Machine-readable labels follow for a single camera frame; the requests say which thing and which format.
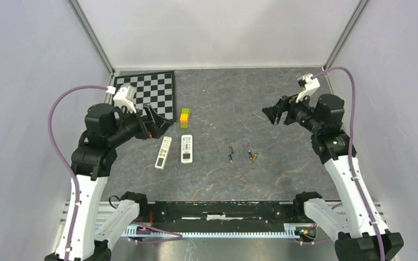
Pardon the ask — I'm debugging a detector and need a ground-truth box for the white remote left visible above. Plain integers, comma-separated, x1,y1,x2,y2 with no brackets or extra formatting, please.
155,136,172,170

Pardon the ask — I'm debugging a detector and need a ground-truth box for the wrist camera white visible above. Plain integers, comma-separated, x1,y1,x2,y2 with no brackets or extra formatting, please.
113,85,137,114
296,73,321,103

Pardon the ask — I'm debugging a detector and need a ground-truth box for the white remote control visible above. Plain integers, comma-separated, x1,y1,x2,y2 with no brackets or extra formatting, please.
181,134,193,164

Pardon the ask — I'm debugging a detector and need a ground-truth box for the black white chessboard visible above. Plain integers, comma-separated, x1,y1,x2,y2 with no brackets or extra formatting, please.
113,71,177,122

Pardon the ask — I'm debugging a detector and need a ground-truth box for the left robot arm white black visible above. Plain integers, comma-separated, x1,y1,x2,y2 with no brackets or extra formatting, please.
45,103,173,260

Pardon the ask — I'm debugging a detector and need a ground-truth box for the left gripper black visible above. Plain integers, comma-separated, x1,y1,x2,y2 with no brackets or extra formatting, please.
107,103,173,147

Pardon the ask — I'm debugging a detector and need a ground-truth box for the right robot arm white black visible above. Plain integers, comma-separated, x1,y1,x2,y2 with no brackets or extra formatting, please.
262,94,404,260

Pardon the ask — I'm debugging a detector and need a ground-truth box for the green yellow orange brick stack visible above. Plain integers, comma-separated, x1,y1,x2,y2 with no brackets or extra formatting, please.
180,108,190,128

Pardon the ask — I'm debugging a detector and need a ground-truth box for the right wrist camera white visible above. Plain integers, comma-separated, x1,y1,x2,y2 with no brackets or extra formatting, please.
296,73,321,103

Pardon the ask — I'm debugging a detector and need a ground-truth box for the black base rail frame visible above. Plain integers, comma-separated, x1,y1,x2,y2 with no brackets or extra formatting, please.
132,193,314,233

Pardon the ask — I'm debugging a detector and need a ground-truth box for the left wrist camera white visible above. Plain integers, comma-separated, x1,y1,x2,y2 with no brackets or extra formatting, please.
113,85,137,114

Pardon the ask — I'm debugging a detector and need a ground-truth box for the white cable duct comb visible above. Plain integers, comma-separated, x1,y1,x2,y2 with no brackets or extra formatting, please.
121,225,299,239

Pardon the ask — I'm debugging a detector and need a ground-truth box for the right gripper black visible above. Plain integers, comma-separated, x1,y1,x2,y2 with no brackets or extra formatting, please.
262,89,323,134

